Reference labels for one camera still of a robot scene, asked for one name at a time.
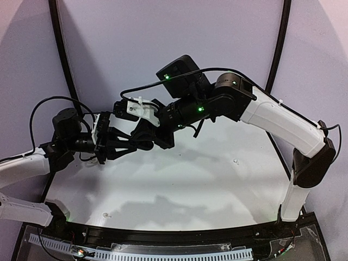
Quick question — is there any black earbud charging case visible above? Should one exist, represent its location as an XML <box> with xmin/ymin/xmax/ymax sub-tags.
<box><xmin>130</xmin><ymin>134</ymin><xmax>154</xmax><ymax>151</ymax></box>

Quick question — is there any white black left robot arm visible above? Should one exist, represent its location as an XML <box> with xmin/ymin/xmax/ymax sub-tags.
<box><xmin>1</xmin><ymin>108</ymin><xmax>137</xmax><ymax>227</ymax></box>

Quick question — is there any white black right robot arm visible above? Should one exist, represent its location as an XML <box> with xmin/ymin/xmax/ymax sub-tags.
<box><xmin>126</xmin><ymin>55</ymin><xmax>336</xmax><ymax>222</ymax></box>

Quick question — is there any small green circuit board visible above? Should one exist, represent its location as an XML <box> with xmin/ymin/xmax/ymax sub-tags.
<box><xmin>70</xmin><ymin>245</ymin><xmax>89</xmax><ymax>257</ymax></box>

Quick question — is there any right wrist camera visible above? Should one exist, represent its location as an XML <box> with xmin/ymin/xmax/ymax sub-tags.
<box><xmin>113</xmin><ymin>96</ymin><xmax>160</xmax><ymax>127</ymax></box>

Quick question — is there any black left camera cable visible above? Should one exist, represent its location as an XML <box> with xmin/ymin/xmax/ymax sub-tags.
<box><xmin>0</xmin><ymin>95</ymin><xmax>96</xmax><ymax>164</ymax></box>

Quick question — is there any black camera cable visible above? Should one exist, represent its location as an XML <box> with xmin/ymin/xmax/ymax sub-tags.
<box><xmin>120</xmin><ymin>67</ymin><xmax>342</xmax><ymax>161</ymax></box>
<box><xmin>0</xmin><ymin>95</ymin><xmax>96</xmax><ymax>164</ymax></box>

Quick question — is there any white slotted cable duct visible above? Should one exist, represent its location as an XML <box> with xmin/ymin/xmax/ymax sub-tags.
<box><xmin>24</xmin><ymin>233</ymin><xmax>253</xmax><ymax>261</ymax></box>

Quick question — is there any black left frame post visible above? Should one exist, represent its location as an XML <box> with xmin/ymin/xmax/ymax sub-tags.
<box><xmin>48</xmin><ymin>0</ymin><xmax>83</xmax><ymax>116</ymax></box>

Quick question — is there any black frame post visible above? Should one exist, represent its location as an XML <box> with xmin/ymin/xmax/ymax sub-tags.
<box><xmin>265</xmin><ymin>0</ymin><xmax>292</xmax><ymax>94</ymax></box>
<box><xmin>48</xmin><ymin>0</ymin><xmax>83</xmax><ymax>116</ymax></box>

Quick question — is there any black right camera cable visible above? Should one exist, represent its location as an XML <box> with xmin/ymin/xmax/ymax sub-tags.
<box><xmin>120</xmin><ymin>67</ymin><xmax>342</xmax><ymax>161</ymax></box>

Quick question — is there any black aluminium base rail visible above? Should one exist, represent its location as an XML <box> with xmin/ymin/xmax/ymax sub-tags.
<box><xmin>30</xmin><ymin>213</ymin><xmax>322</xmax><ymax>256</ymax></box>

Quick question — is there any black right frame post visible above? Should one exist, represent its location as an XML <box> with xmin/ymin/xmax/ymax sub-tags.
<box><xmin>265</xmin><ymin>0</ymin><xmax>292</xmax><ymax>94</ymax></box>

